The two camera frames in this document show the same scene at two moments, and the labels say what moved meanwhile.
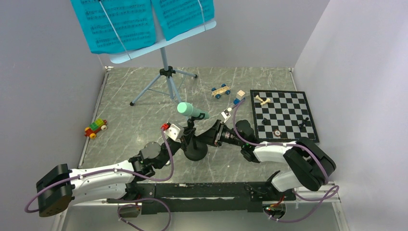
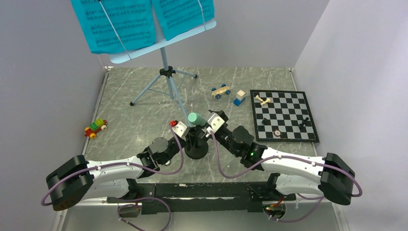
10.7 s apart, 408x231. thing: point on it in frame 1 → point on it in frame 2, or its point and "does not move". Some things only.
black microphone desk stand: x=195 y=150 does not move
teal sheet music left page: x=133 y=20 does not move
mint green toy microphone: x=187 y=109 → x=196 y=119
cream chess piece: x=257 y=96 does not move
